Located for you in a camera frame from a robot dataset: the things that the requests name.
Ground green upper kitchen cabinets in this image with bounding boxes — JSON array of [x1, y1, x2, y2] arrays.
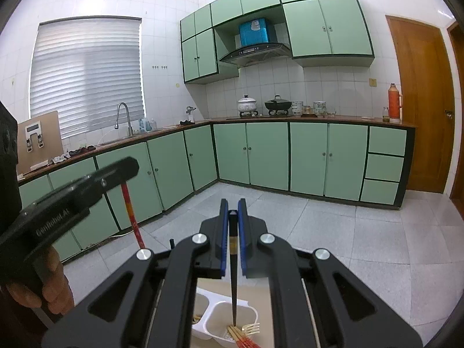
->
[[180, 0, 375, 85]]

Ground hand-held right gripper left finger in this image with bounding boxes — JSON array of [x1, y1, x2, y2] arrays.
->
[[43, 198, 230, 348]]

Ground green lower kitchen cabinets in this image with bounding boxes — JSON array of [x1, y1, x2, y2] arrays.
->
[[17, 120, 416, 262]]

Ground red patterned chopstick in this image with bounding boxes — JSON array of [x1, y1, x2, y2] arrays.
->
[[228, 325, 256, 348], [119, 183, 146, 251], [225, 325, 251, 348]]

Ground black chopstick with silver band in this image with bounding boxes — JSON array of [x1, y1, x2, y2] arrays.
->
[[228, 208, 240, 327]]

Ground person's left hand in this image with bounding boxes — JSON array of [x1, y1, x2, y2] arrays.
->
[[5, 247, 75, 313]]

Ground black wok with lid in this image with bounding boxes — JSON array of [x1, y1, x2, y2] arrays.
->
[[264, 95, 293, 113]]

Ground white window blinds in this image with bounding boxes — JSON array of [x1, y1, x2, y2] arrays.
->
[[29, 17, 146, 140]]

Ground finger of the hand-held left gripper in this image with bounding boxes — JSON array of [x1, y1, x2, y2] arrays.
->
[[46, 157, 141, 210]]

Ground red striped chopstick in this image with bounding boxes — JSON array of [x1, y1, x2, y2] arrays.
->
[[232, 326, 262, 348]]

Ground black range hood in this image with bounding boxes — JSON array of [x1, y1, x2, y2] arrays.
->
[[218, 42, 293, 68]]

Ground white cooking pot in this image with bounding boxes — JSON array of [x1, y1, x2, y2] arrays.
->
[[237, 95, 259, 113]]

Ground orange thermos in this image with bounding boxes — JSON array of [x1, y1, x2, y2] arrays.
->
[[387, 83, 403, 123]]

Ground green kitchen cabinets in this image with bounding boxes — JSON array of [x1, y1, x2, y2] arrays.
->
[[17, 120, 416, 262], [180, 0, 375, 85]]

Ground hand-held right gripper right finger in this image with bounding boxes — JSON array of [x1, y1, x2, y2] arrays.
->
[[238, 198, 423, 348]]

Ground steel kitchen faucet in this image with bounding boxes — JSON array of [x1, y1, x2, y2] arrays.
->
[[115, 102, 133, 137]]

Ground wooden door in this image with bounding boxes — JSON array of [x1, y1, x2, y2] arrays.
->
[[385, 14, 456, 194], [447, 17, 464, 222]]

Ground blue box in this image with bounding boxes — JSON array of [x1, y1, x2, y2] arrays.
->
[[238, 18, 273, 46]]

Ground brown board with white labels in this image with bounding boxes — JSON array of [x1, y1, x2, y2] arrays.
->
[[16, 110, 64, 175]]

